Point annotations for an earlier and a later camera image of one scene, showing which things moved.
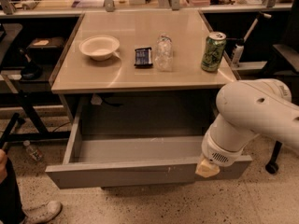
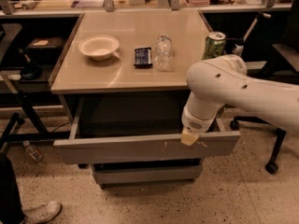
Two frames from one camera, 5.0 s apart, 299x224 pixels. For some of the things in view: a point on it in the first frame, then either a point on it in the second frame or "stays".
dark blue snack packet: [143, 57] stays
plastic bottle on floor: [35, 154] stays
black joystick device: [31, 71] stays
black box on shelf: [47, 48] stays
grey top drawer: [123, 161] to [113, 130]
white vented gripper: [218, 154] to [195, 121]
